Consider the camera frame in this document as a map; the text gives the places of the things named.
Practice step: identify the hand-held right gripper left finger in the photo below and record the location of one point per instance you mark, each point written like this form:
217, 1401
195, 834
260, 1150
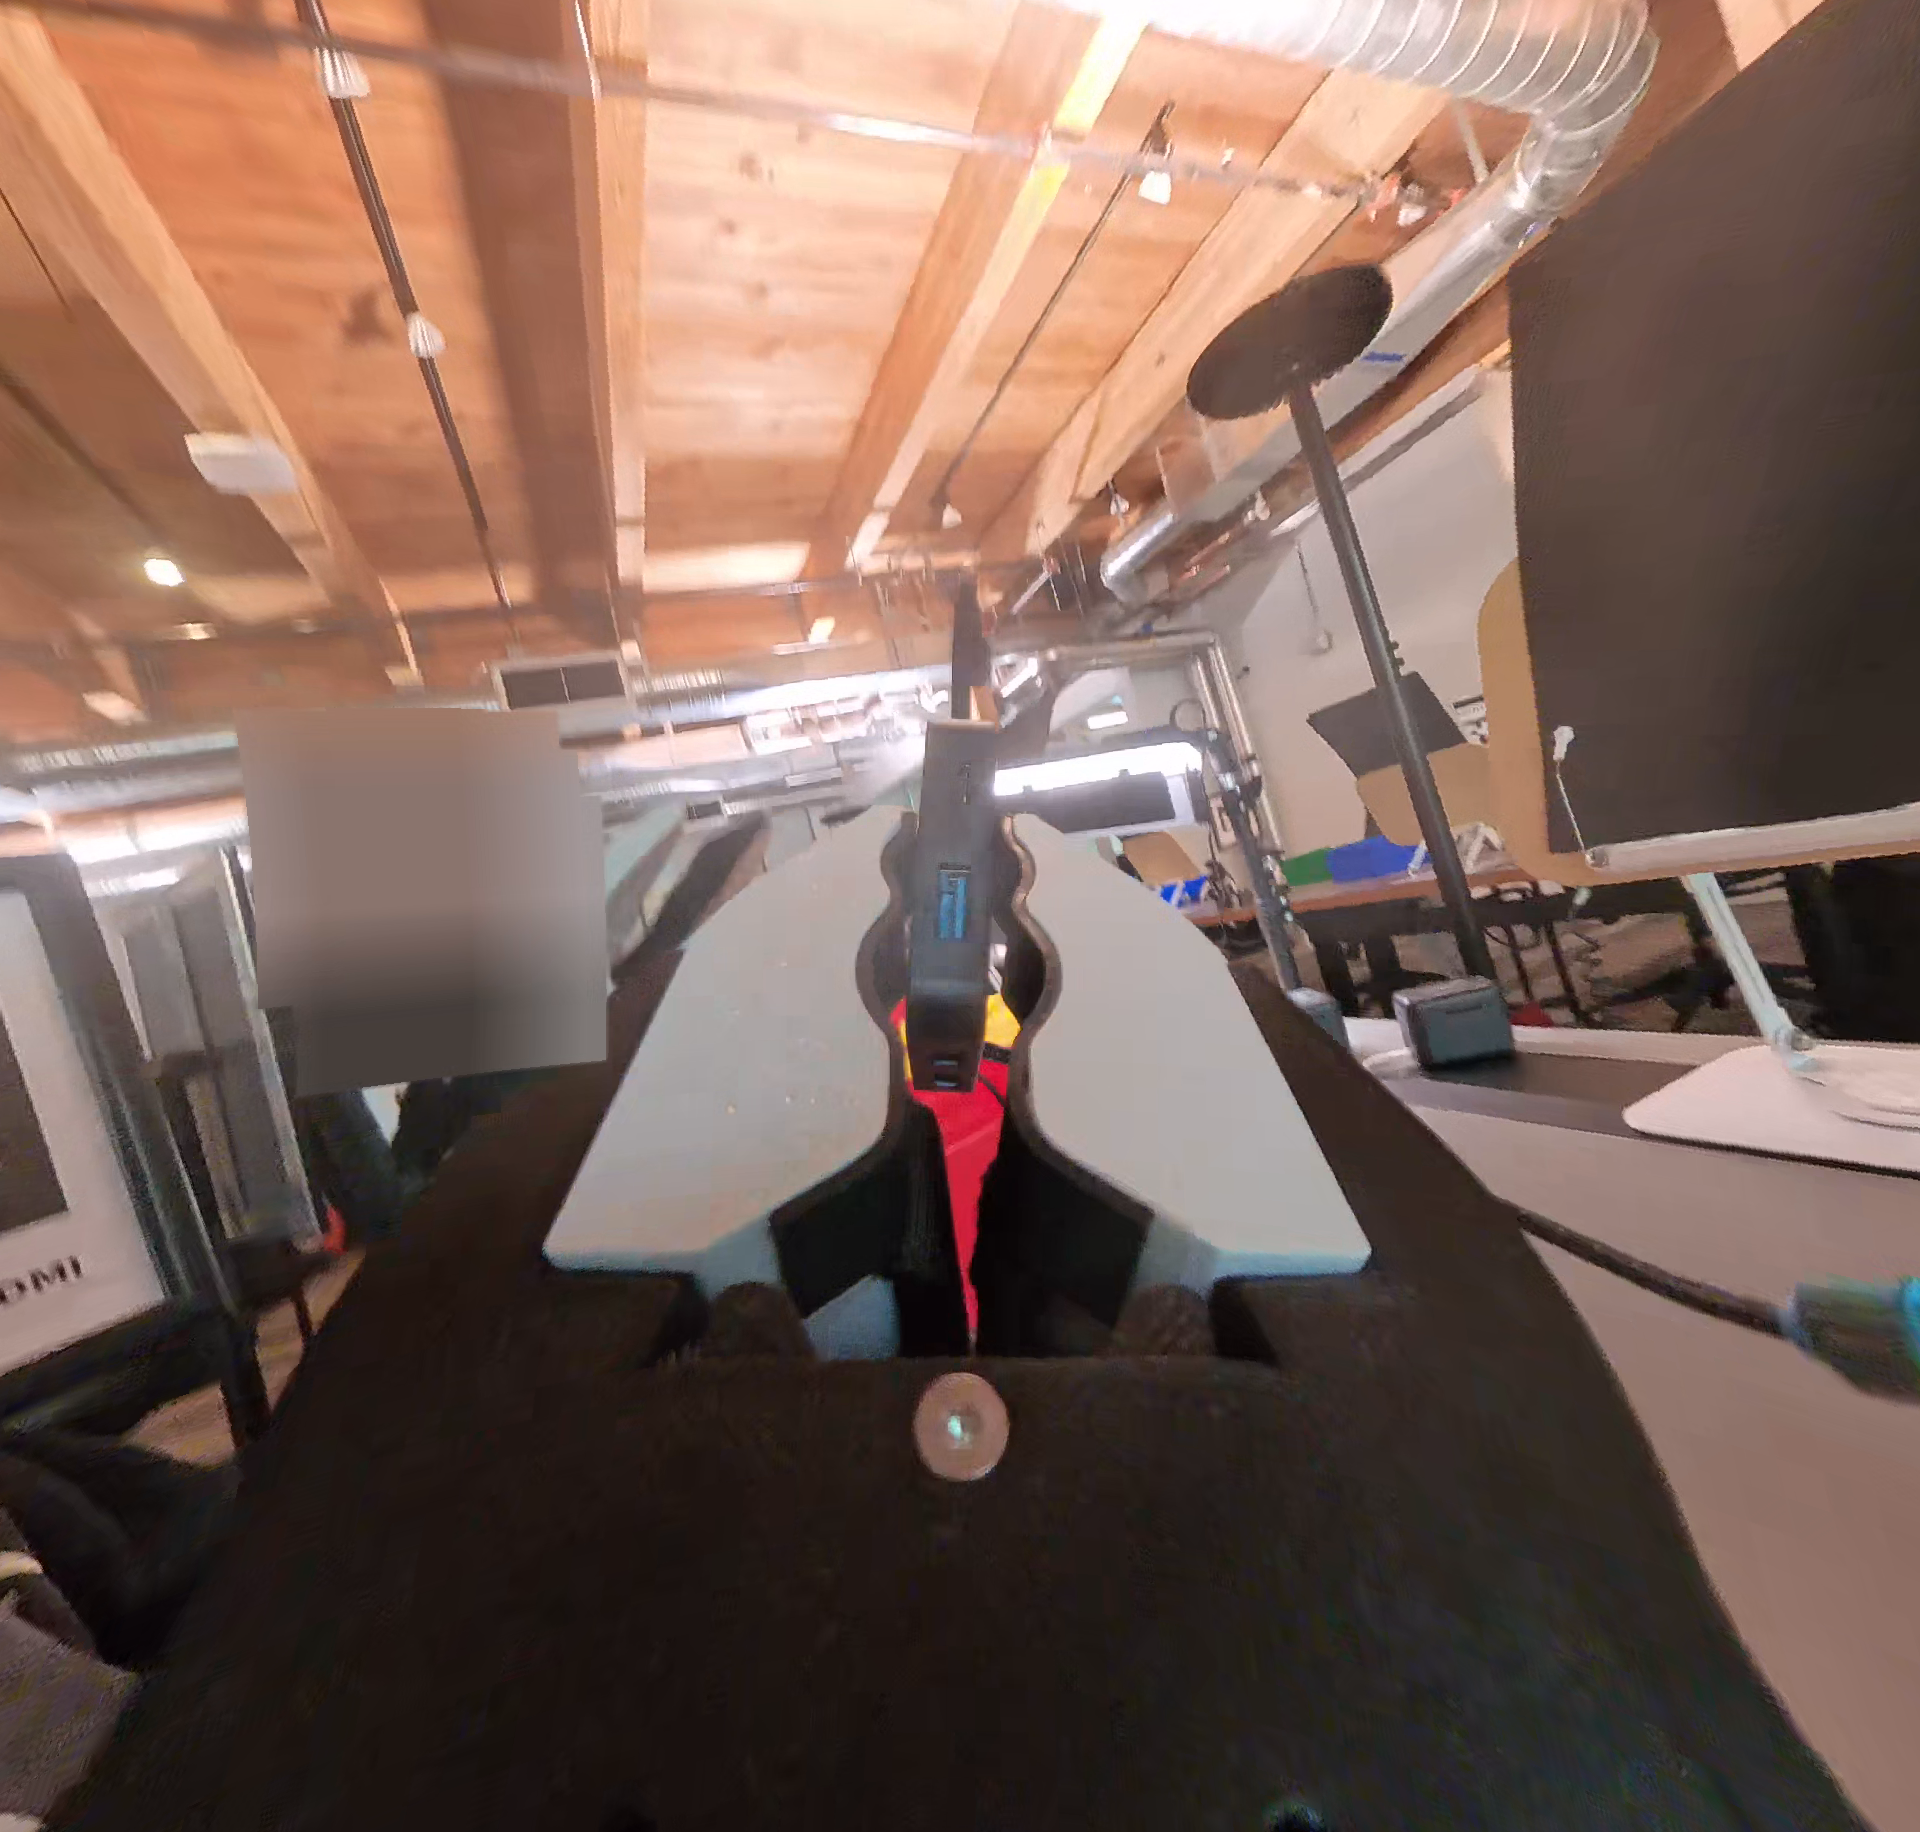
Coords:
721, 1083

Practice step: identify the white ceiling device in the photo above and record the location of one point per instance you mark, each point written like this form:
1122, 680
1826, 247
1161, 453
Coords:
241, 463

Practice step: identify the blue plastic bin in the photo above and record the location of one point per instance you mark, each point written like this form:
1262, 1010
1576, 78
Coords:
1371, 858

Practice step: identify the green plastic bin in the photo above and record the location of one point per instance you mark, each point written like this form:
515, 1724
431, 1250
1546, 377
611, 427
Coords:
1306, 865

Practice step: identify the wooden office desk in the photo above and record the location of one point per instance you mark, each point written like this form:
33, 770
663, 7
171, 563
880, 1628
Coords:
1381, 894

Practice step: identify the grey power cube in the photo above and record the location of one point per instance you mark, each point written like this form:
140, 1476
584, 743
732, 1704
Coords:
1452, 1025
1320, 1018

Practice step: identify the black framed tag sign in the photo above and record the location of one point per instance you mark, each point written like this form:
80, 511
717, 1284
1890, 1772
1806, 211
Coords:
45, 992

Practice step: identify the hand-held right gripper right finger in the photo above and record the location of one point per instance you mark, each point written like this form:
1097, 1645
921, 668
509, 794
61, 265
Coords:
1200, 1098

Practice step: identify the grey light stand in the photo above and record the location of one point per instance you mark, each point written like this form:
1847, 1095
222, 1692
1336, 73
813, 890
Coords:
1266, 887

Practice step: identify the white metal board stand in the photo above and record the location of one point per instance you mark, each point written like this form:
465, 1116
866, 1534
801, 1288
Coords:
1770, 1112

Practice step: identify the silver ventilation duct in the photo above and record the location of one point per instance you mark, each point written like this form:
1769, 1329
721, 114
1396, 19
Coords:
1501, 18

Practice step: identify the red plastic bin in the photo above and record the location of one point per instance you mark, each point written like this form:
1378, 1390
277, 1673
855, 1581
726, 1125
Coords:
952, 1172

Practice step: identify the black wooden-backed display board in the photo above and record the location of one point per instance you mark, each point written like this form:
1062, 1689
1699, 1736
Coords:
1725, 438
1396, 733

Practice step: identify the black hdmi switch box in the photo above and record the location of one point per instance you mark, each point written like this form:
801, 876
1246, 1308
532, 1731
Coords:
952, 872

